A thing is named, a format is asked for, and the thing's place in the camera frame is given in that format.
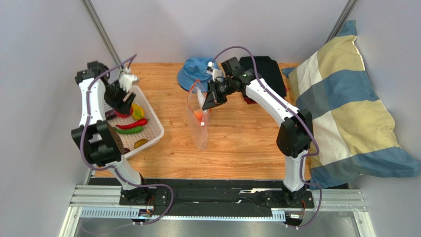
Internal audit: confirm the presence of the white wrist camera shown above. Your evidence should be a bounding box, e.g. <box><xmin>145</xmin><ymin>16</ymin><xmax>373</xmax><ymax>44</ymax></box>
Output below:
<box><xmin>207</xmin><ymin>61</ymin><xmax>223</xmax><ymax>81</ymax></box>
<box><xmin>118</xmin><ymin>74</ymin><xmax>139</xmax><ymax>92</ymax></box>

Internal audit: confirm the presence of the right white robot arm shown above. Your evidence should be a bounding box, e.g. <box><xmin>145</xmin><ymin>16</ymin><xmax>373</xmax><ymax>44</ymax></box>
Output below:
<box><xmin>202</xmin><ymin>57</ymin><xmax>313</xmax><ymax>201</ymax></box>

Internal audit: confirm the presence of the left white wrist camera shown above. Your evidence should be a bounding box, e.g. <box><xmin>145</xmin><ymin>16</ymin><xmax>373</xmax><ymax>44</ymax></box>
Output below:
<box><xmin>118</xmin><ymin>74</ymin><xmax>139</xmax><ymax>92</ymax></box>

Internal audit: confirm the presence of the right aluminium corner post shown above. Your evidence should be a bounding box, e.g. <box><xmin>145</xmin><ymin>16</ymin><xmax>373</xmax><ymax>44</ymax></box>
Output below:
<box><xmin>326</xmin><ymin>0</ymin><xmax>359</xmax><ymax>43</ymax></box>

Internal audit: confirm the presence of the white plastic basket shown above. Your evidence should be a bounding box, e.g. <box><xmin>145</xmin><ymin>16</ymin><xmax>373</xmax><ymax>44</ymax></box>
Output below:
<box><xmin>87</xmin><ymin>85</ymin><xmax>165</xmax><ymax>160</ymax></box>

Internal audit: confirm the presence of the clear orange-zip bag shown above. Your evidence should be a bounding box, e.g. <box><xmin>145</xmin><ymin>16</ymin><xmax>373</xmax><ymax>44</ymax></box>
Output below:
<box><xmin>186</xmin><ymin>79</ymin><xmax>211</xmax><ymax>151</ymax></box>

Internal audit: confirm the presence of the black folded cloth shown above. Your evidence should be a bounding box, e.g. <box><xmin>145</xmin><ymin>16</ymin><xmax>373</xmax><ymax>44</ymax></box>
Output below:
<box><xmin>239</xmin><ymin>56</ymin><xmax>287</xmax><ymax>104</ymax></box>

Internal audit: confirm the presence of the red chili pepper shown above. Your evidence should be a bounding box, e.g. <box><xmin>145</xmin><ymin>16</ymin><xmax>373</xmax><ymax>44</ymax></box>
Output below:
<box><xmin>116</xmin><ymin>118</ymin><xmax>148</xmax><ymax>130</ymax></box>

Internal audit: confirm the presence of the red tomato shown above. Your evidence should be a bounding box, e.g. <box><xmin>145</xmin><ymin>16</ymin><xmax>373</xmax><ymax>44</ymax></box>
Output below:
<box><xmin>115</xmin><ymin>110</ymin><xmax>133</xmax><ymax>119</ymax></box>

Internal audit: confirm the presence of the yellow brown passion fruit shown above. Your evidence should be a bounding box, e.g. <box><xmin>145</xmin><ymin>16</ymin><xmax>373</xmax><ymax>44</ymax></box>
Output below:
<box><xmin>133</xmin><ymin>139</ymin><xmax>148</xmax><ymax>149</ymax></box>

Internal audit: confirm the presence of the aluminium corner post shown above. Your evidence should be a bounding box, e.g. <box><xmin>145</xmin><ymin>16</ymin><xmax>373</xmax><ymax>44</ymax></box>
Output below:
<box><xmin>80</xmin><ymin>0</ymin><xmax>121</xmax><ymax>65</ymax></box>
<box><xmin>326</xmin><ymin>0</ymin><xmax>359</xmax><ymax>43</ymax></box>

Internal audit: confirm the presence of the green chili pepper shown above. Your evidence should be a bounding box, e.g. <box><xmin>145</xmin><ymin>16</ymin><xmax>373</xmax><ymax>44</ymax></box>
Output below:
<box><xmin>114</xmin><ymin>126</ymin><xmax>144</xmax><ymax>135</ymax></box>

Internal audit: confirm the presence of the left aluminium corner post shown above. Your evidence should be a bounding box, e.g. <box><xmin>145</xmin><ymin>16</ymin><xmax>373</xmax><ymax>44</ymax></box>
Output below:
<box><xmin>80</xmin><ymin>0</ymin><xmax>121</xmax><ymax>65</ymax></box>

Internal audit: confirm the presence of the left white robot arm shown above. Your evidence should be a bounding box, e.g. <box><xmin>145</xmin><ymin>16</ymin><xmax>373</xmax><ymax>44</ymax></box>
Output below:
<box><xmin>71</xmin><ymin>61</ymin><xmax>148</xmax><ymax>198</ymax></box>

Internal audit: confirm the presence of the pink peach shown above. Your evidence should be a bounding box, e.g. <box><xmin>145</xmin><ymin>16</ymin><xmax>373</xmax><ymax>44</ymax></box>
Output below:
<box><xmin>193</xmin><ymin>110</ymin><xmax>204</xmax><ymax>120</ymax></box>

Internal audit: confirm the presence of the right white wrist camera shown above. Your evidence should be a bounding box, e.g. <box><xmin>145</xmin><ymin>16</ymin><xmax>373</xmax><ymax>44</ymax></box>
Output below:
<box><xmin>207</xmin><ymin>61</ymin><xmax>223</xmax><ymax>81</ymax></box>

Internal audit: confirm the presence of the blue bucket hat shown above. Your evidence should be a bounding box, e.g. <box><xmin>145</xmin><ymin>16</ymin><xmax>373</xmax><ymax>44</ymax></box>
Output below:
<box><xmin>176</xmin><ymin>57</ymin><xmax>212</xmax><ymax>91</ymax></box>

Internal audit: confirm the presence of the purple eggplant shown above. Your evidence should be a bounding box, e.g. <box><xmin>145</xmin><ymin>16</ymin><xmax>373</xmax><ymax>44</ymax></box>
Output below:
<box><xmin>105</xmin><ymin>110</ymin><xmax>117</xmax><ymax>120</ymax></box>

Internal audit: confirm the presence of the aluminium frame rail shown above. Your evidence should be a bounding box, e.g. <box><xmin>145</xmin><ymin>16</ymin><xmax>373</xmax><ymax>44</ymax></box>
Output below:
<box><xmin>59</xmin><ymin>178</ymin><xmax>375</xmax><ymax>237</ymax></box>

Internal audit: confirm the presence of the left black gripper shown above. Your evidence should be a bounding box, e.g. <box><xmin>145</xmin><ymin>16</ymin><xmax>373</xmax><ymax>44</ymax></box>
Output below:
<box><xmin>104</xmin><ymin>80</ymin><xmax>137</xmax><ymax>116</ymax></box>

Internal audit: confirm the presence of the yellow green mango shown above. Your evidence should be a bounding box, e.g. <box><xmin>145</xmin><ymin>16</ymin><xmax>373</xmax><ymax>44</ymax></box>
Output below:
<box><xmin>131</xmin><ymin>103</ymin><xmax>145</xmax><ymax>120</ymax></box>

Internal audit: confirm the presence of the blue yellow checked pillow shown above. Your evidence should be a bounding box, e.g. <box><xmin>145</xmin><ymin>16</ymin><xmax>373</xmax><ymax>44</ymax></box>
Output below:
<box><xmin>282</xmin><ymin>20</ymin><xmax>421</xmax><ymax>188</ymax></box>

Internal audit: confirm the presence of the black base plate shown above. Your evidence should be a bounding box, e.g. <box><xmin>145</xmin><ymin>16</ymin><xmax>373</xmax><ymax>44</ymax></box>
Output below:
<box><xmin>88</xmin><ymin>177</ymin><xmax>315</xmax><ymax>219</ymax></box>

